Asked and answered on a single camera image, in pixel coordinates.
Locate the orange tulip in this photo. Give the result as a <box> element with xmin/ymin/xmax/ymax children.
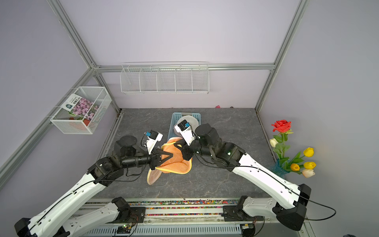
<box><xmin>290</xmin><ymin>163</ymin><xmax>300</xmax><ymax>172</ymax></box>

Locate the white wire side basket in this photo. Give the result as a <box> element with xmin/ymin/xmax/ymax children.
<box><xmin>50</xmin><ymin>87</ymin><xmax>112</xmax><ymax>134</ymax></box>

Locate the white tulip bud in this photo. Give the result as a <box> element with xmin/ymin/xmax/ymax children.
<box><xmin>269</xmin><ymin>138</ymin><xmax>279</xmax><ymax>148</ymax></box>

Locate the light blue plastic basket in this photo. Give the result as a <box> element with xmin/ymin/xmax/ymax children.
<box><xmin>168</xmin><ymin>112</ymin><xmax>201</xmax><ymax>140</ymax></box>

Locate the yellow tulip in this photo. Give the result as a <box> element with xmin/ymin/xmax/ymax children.
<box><xmin>303</xmin><ymin>147</ymin><xmax>314</xmax><ymax>158</ymax></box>
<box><xmin>304</xmin><ymin>162</ymin><xmax>317</xmax><ymax>170</ymax></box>

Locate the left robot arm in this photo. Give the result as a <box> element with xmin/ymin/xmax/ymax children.
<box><xmin>14</xmin><ymin>132</ymin><xmax>174</xmax><ymax>237</ymax></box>

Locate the yellow tulip middle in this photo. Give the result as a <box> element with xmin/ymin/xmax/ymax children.
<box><xmin>304</xmin><ymin>162</ymin><xmax>317</xmax><ymax>170</ymax></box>

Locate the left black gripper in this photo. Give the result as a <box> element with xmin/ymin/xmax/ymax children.
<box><xmin>123</xmin><ymin>147</ymin><xmax>173</xmax><ymax>170</ymax></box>

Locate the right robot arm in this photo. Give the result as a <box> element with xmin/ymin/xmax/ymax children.
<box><xmin>174</xmin><ymin>120</ymin><xmax>311</xmax><ymax>231</ymax></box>

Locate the red artificial rose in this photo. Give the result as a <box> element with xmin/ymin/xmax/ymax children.
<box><xmin>272</xmin><ymin>119</ymin><xmax>292</xmax><ymax>133</ymax></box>

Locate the yellow tulip top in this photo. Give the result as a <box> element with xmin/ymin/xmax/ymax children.
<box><xmin>303</xmin><ymin>147</ymin><xmax>314</xmax><ymax>158</ymax></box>

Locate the teal glass vase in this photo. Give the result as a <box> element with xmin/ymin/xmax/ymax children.
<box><xmin>271</xmin><ymin>159</ymin><xmax>290</xmax><ymax>179</ymax></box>

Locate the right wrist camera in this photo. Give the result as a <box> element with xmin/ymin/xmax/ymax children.
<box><xmin>174</xmin><ymin>119</ymin><xmax>195</xmax><ymax>146</ymax></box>

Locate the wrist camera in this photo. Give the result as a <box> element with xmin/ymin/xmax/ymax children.
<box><xmin>174</xmin><ymin>119</ymin><xmax>195</xmax><ymax>146</ymax></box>
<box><xmin>145</xmin><ymin>130</ymin><xmax>163</xmax><ymax>155</ymax></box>

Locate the purple flower pot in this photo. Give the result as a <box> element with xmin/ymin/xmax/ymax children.
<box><xmin>69</xmin><ymin>98</ymin><xmax>99</xmax><ymax>126</ymax></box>

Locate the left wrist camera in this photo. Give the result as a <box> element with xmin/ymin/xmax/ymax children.
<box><xmin>145</xmin><ymin>130</ymin><xmax>163</xmax><ymax>155</ymax></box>

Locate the white mesh laundry bag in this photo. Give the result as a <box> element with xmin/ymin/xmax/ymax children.
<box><xmin>176</xmin><ymin>115</ymin><xmax>200</xmax><ymax>131</ymax></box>

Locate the white wire wall shelf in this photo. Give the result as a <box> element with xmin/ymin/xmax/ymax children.
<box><xmin>120</xmin><ymin>61</ymin><xmax>210</xmax><ymax>94</ymax></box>

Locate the pink white tulip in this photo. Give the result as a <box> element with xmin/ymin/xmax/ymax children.
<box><xmin>302</xmin><ymin>169</ymin><xmax>315</xmax><ymax>178</ymax></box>

